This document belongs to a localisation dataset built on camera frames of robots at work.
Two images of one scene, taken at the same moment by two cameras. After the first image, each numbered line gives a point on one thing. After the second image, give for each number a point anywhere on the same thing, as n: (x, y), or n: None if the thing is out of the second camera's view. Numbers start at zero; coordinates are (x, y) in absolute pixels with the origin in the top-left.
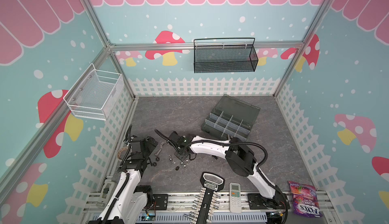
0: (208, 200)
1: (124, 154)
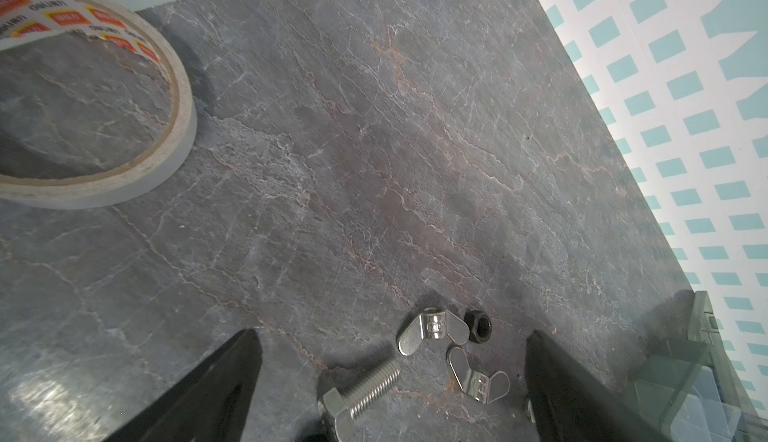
0: None
1: (34, 6)
